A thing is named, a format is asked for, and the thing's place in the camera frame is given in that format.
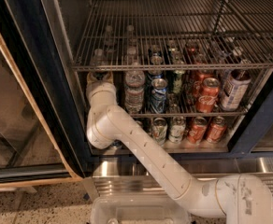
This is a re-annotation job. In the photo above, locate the red coca-cola can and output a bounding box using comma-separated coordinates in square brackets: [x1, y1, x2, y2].
[187, 117, 208, 144]
[191, 53, 215, 98]
[205, 116, 227, 143]

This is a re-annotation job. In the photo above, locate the red Coca-Cola can bottom right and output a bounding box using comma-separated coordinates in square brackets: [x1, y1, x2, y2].
[205, 116, 227, 143]

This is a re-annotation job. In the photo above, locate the glass sliding fridge door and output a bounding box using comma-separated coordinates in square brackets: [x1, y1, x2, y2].
[0, 7, 83, 192]

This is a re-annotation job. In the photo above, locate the white root beer can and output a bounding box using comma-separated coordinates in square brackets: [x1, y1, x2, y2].
[220, 69, 251, 111]

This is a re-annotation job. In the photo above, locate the upper wire fridge shelf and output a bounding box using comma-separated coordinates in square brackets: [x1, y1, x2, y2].
[73, 0, 273, 72]

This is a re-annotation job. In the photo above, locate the clear water bottle column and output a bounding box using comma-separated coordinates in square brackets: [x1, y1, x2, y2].
[90, 49, 108, 80]

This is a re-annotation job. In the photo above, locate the clear water bottle front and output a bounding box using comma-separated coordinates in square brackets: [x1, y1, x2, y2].
[123, 47, 146, 114]

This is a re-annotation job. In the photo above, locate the green can middle shelf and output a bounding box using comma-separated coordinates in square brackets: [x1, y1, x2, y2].
[166, 60, 185, 94]

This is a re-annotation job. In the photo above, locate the blue pepsi can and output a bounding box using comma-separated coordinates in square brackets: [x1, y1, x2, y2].
[147, 55, 164, 82]
[110, 140, 122, 149]

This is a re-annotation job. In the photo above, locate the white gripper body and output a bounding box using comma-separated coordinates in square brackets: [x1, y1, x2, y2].
[86, 81, 117, 105]

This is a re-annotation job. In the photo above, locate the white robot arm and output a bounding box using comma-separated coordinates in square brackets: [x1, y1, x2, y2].
[86, 79, 273, 224]

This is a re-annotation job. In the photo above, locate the blue Pepsi can bottom left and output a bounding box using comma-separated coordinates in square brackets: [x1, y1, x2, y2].
[110, 140, 122, 149]

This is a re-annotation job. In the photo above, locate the middle wire fridge shelf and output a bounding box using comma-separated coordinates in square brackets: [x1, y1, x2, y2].
[85, 83, 249, 119]

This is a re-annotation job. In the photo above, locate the blue Pepsi can middle shelf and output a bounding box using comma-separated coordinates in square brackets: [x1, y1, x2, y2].
[150, 78, 167, 114]

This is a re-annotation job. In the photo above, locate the blue Pepsi can behind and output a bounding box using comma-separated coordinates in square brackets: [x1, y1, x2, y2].
[147, 55, 164, 82]

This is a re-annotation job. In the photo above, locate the clear plastic bin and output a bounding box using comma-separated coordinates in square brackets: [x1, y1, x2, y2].
[90, 195, 192, 224]

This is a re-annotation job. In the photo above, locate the stainless fridge base grille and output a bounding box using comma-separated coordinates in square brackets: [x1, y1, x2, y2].
[92, 158, 273, 196]

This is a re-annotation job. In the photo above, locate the red Coca-Cola can behind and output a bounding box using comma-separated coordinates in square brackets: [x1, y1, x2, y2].
[191, 53, 215, 98]

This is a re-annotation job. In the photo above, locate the red Coca-Cola can middle shelf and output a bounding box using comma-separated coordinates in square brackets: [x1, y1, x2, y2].
[195, 77, 220, 113]

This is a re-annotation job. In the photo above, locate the wire fridge shelf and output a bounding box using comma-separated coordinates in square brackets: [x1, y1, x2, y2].
[85, 83, 249, 119]
[73, 0, 273, 72]

